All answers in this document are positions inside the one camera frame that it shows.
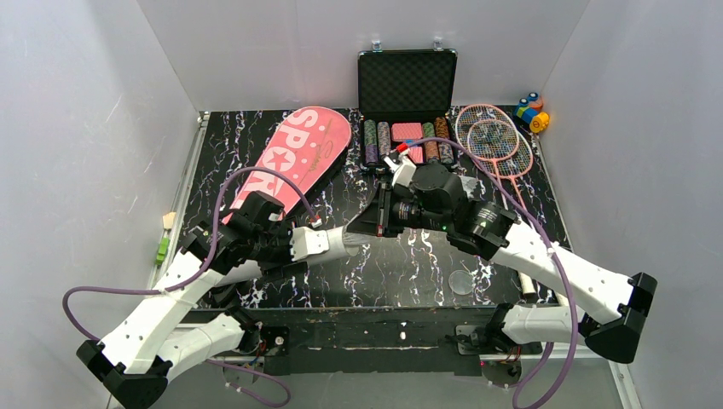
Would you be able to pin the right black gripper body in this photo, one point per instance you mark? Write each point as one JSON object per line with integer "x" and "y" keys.
{"x": 382, "y": 209}

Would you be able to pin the clear tube lid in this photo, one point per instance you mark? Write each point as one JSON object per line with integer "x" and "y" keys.
{"x": 461, "y": 282}

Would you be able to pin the white shuttlecock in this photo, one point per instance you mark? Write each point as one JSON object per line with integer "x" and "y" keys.
{"x": 473, "y": 187}

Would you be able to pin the lower pink badminton racket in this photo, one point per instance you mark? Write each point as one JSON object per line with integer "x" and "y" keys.
{"x": 499, "y": 145}

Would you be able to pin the colourful toy blocks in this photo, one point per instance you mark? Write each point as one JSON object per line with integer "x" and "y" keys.
{"x": 530, "y": 112}

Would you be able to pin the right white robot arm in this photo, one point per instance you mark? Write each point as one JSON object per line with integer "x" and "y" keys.
{"x": 606, "y": 311}

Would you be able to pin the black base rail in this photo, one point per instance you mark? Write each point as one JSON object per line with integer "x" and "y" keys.
{"x": 288, "y": 341}

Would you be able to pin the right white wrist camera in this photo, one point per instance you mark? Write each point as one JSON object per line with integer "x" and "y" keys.
{"x": 401, "y": 166}

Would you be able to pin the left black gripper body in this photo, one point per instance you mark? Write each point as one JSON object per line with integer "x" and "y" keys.
{"x": 276, "y": 243}

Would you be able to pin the green clip on rail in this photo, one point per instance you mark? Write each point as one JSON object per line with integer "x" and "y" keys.
{"x": 162, "y": 251}

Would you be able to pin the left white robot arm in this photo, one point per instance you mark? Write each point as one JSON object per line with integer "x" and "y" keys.
{"x": 164, "y": 322}

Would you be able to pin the black poker chip case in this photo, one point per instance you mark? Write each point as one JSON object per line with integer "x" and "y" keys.
{"x": 406, "y": 85}

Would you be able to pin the white shuttlecock tube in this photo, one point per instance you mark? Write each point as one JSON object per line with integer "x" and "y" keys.
{"x": 342, "y": 245}

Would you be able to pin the pink racket bag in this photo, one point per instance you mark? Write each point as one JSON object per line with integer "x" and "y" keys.
{"x": 303, "y": 149}

